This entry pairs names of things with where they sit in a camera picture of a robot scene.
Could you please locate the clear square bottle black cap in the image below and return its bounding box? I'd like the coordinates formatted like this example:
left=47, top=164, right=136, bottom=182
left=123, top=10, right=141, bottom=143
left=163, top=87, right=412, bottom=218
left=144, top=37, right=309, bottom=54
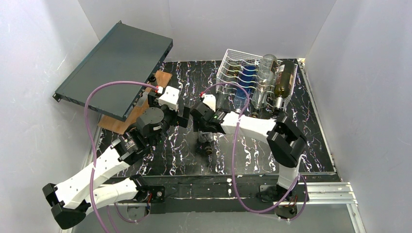
left=198, top=131, right=215, bottom=156

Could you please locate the blue square glass bottle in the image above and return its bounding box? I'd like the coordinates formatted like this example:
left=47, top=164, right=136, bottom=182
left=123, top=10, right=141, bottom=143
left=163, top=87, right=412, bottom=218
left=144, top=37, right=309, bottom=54
left=233, top=66, right=256, bottom=113

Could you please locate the dark green wine bottle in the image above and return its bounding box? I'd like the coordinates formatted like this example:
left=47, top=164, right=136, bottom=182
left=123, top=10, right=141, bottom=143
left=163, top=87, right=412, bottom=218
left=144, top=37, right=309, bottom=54
left=274, top=60, right=295, bottom=116

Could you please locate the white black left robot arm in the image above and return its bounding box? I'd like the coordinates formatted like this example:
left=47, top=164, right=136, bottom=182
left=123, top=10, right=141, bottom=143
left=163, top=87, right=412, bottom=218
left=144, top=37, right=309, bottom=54
left=42, top=105, right=190, bottom=230

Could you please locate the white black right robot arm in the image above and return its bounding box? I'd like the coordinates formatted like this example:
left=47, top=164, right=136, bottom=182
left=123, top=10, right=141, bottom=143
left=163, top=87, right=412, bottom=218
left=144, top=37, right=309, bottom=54
left=190, top=102, right=307, bottom=190

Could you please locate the dark grey rack server box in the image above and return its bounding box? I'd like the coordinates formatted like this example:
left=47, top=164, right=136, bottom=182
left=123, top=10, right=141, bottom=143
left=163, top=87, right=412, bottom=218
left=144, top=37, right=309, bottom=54
left=53, top=22, right=173, bottom=121

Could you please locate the brown wooden board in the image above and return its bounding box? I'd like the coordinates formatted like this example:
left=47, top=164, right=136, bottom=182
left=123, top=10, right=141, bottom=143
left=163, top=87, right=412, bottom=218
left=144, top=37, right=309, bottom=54
left=98, top=70, right=172, bottom=134

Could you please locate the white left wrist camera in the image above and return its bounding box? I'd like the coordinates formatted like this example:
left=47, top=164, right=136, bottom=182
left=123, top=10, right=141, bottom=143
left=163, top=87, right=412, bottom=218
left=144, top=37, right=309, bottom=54
left=157, top=86, right=180, bottom=112

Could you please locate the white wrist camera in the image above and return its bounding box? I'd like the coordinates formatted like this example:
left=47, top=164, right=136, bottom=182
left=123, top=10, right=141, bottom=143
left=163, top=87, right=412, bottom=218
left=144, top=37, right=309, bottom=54
left=157, top=86, right=180, bottom=112
left=198, top=93, right=216, bottom=114

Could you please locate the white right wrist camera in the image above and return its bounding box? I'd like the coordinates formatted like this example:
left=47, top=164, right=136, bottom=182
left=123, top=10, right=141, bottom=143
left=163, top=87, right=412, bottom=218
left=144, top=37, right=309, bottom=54
left=198, top=93, right=216, bottom=114

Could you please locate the white wire wine rack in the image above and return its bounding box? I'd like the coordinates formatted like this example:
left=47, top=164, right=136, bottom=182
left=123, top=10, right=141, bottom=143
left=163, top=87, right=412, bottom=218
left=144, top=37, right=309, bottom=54
left=216, top=49, right=298, bottom=113

